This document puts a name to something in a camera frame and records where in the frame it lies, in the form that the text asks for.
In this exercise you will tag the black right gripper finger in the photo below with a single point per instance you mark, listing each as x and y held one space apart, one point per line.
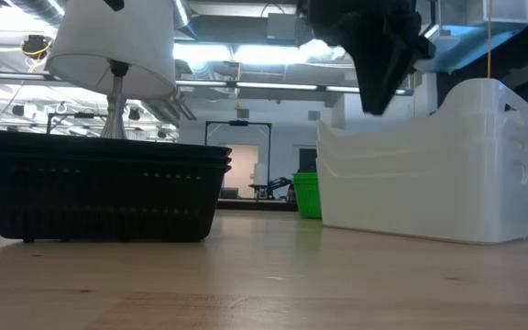
369 78
392 64

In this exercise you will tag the white plastic basket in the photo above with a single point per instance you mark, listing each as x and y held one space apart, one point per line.
374 137
406 211
374 166

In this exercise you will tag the black background robot arm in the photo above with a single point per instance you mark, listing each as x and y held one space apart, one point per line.
278 185

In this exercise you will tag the grey ceiling unit box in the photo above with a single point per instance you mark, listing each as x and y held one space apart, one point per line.
282 27

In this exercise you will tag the dark background monitor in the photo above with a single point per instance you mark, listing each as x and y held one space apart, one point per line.
307 160

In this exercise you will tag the white background cylinder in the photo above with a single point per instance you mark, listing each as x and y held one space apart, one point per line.
260 174

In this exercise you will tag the white shade table lamp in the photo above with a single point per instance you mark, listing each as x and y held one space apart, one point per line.
117 46

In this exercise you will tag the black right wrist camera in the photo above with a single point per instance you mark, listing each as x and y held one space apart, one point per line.
422 48

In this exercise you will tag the silver ceiling air duct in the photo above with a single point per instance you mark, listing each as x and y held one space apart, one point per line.
461 46

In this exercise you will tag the black background rig frame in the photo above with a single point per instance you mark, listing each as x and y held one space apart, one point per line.
238 123

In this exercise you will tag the black aluminium rig frame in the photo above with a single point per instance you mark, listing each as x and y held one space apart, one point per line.
255 205

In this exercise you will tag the black ceiling camera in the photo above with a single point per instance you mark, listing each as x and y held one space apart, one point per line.
36 46

